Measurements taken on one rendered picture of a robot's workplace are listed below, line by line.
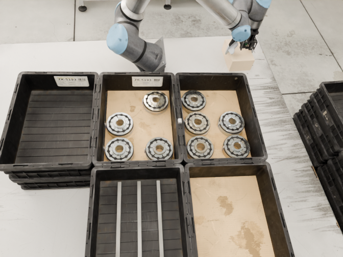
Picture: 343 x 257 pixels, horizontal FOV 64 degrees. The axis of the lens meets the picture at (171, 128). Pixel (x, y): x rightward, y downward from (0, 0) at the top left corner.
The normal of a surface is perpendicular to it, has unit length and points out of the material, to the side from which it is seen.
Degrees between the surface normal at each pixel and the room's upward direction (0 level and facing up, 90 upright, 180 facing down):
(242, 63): 90
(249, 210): 0
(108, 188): 0
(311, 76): 0
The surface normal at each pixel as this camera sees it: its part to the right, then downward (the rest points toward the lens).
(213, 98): 0.09, -0.51
